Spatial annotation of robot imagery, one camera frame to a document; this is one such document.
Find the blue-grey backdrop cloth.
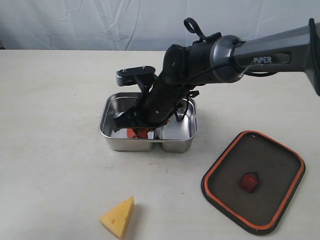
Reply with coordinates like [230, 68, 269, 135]
[0, 0, 320, 51]

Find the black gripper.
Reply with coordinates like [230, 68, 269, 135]
[112, 74, 190, 133]

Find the stainless steel lunch box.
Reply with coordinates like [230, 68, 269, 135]
[99, 92, 198, 153]

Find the red toy sausage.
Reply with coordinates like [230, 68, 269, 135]
[126, 128, 149, 139]

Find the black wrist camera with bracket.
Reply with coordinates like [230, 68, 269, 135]
[116, 65, 157, 97]

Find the black cable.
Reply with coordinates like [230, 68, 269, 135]
[172, 17, 276, 123]

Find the yellow toy cheese wedge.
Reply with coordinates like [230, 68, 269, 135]
[99, 196, 135, 240]

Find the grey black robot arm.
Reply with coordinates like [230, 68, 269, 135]
[111, 17, 320, 132]

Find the dark transparent lunch box lid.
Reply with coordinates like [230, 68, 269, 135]
[200, 130, 306, 235]

